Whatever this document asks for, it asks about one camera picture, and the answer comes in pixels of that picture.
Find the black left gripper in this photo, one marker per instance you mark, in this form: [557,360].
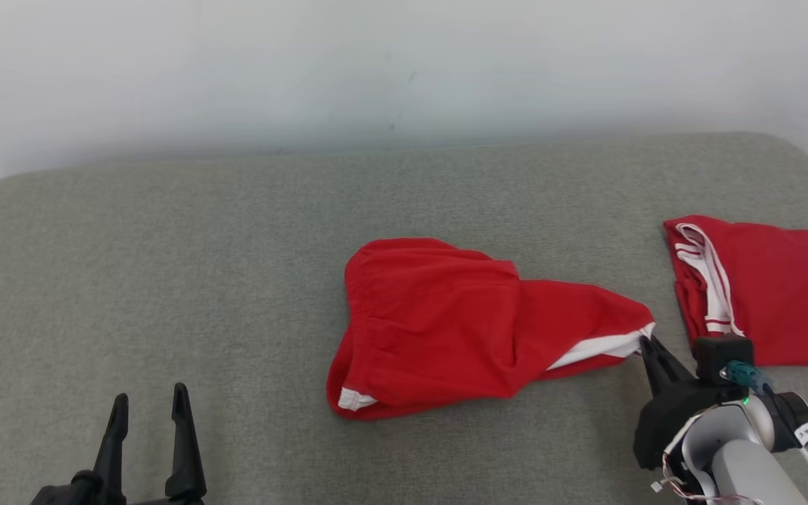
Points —
[60,495]

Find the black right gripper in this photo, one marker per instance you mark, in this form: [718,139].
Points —
[663,421]

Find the red basketball jersey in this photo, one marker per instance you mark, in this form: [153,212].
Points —
[783,294]

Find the red shorts with white stripe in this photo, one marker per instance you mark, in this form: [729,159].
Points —
[432,330]

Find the grey fabric sofa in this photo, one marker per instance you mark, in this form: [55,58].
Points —
[200,280]

